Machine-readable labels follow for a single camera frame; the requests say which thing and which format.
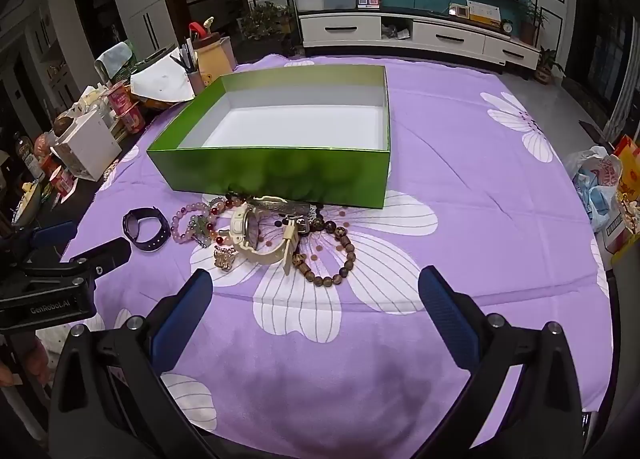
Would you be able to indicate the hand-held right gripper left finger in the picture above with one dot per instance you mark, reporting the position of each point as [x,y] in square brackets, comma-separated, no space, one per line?
[182,324]

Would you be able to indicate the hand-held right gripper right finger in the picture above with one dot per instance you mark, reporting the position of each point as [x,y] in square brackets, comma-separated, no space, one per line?
[450,319]

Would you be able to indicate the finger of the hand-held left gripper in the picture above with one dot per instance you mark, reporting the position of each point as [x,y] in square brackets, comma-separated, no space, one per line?
[100,255]
[52,235]

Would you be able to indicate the black smart band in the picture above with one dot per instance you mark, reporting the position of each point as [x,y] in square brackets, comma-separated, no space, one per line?
[155,239]

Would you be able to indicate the gold butterfly brooch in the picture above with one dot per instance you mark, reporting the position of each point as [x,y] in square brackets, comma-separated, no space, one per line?
[225,257]

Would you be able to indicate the green jade pendant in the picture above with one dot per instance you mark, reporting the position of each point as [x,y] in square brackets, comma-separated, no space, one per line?
[201,230]

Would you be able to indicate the cream wrist watch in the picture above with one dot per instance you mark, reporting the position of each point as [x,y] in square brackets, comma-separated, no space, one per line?
[265,251]

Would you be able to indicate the silver bangle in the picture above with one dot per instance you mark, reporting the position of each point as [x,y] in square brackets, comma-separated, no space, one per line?
[280,205]

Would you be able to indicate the green cardboard box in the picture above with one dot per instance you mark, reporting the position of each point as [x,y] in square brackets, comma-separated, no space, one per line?
[280,174]

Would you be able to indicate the person's left hand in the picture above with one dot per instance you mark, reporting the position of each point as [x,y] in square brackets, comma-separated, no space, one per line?
[32,361]

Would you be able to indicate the bowl of yellow food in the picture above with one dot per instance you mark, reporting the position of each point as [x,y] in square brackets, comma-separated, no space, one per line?
[27,199]

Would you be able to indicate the dark glass bottle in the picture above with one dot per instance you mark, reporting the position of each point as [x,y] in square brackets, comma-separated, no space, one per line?
[22,149]

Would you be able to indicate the white cardboard box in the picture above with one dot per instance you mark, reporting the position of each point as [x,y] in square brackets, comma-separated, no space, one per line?
[90,144]

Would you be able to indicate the brown round coconut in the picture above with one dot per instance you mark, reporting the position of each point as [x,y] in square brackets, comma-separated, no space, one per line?
[62,126]

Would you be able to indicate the purple floral blanket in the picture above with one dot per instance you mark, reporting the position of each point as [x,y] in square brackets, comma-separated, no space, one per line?
[450,189]

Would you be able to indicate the pink snack pack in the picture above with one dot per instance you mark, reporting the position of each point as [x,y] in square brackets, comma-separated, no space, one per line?
[132,119]

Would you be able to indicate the white plastic panel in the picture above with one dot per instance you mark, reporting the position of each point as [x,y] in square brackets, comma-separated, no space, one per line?
[160,81]

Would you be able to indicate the pale rolled cloth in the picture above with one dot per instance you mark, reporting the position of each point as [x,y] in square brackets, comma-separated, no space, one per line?
[112,59]

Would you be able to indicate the pen holder with pens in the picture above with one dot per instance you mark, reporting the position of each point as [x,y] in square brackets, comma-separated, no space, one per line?
[194,81]

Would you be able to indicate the green plate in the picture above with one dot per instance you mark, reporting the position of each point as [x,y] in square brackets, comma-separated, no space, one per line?
[150,59]

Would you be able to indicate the white plastic bag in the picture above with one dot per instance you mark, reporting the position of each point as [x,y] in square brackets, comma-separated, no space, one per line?
[595,179]

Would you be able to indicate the yellow bottle brown lid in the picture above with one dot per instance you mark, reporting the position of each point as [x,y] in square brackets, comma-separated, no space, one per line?
[212,64]

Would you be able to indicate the white tall cabinet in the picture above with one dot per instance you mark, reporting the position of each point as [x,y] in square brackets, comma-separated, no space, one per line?
[150,24]

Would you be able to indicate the small floor potted plant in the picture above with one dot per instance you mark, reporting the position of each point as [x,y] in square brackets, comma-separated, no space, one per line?
[546,66]

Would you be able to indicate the large leafy potted plant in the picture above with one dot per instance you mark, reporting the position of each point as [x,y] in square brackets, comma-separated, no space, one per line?
[265,21]

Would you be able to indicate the small round alarm clock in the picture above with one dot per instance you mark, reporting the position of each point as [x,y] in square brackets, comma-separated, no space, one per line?
[507,27]

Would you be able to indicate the white TV cabinet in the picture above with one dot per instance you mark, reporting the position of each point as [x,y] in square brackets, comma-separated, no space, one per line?
[350,31]

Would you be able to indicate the potted plant in brown pot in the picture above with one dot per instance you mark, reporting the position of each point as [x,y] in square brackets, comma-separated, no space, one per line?
[530,24]

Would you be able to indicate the yellow white desk calendar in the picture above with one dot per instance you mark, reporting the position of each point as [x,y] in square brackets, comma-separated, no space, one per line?
[484,13]

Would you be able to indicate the small pink white device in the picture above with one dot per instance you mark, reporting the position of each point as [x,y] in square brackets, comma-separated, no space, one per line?
[459,10]

